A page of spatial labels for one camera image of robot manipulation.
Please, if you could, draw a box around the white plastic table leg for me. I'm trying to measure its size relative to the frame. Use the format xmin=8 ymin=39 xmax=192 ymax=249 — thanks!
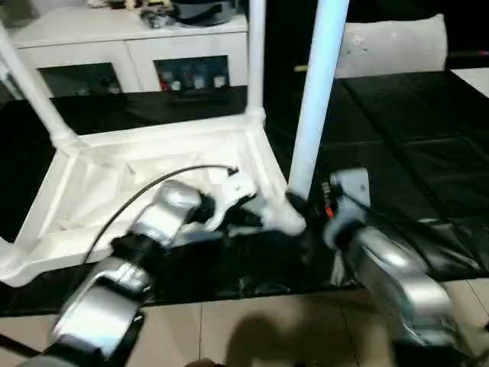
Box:
xmin=244 ymin=0 xmax=267 ymax=125
xmin=0 ymin=19 xmax=80 ymax=151
xmin=286 ymin=0 xmax=351 ymax=205

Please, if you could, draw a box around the white plastic table top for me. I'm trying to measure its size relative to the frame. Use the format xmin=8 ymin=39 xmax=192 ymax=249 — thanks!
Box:
xmin=0 ymin=109 xmax=309 ymax=288

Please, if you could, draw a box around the black work mat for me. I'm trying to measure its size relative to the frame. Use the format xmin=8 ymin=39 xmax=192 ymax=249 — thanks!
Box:
xmin=0 ymin=70 xmax=489 ymax=318

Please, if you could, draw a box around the black cabinet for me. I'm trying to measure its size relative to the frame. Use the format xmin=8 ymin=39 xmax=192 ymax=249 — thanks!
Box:
xmin=246 ymin=0 xmax=489 ymax=81

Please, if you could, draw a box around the white plastic bag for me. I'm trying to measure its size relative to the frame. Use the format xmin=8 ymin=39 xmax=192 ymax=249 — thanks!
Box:
xmin=336 ymin=15 xmax=449 ymax=80

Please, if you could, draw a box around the white side table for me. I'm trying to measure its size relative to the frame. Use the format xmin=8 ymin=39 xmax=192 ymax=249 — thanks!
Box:
xmin=452 ymin=67 xmax=489 ymax=98

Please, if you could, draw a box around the black bar with red mark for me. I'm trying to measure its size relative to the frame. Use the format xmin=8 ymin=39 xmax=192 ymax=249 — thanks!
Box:
xmin=447 ymin=50 xmax=489 ymax=62

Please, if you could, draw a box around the black rice cooker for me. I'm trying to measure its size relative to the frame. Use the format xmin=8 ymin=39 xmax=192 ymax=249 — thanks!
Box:
xmin=173 ymin=0 xmax=241 ymax=27

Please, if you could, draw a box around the dark tangled clutter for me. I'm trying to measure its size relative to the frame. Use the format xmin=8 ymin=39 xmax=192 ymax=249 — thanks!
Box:
xmin=125 ymin=0 xmax=177 ymax=28

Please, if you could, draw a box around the white cabinet with glass doors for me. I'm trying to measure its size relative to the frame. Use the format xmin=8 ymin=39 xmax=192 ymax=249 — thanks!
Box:
xmin=8 ymin=0 xmax=252 ymax=97

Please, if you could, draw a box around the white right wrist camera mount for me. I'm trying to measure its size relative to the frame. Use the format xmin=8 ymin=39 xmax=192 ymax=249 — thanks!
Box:
xmin=322 ymin=169 xmax=373 ymax=251

